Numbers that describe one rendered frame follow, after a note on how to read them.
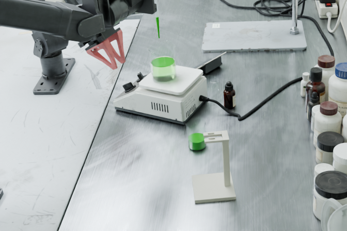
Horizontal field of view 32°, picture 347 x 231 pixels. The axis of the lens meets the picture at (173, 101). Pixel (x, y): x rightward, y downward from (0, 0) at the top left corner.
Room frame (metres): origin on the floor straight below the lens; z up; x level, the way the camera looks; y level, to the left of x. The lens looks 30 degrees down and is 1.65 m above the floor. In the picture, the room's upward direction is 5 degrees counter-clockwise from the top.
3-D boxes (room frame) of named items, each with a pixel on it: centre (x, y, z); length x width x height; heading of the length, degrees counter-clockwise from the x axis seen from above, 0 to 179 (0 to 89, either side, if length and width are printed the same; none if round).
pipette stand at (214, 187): (0.93, -0.06, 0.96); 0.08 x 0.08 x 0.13; 0
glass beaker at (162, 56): (1.26, 0.01, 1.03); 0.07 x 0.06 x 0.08; 150
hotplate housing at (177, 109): (1.27, 0.02, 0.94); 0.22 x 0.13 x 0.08; 59
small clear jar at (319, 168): (0.91, -0.28, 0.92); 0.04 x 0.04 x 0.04
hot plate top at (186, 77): (1.26, 0.00, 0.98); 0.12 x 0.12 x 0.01; 59
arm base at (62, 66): (1.49, 0.32, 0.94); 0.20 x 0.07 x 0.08; 171
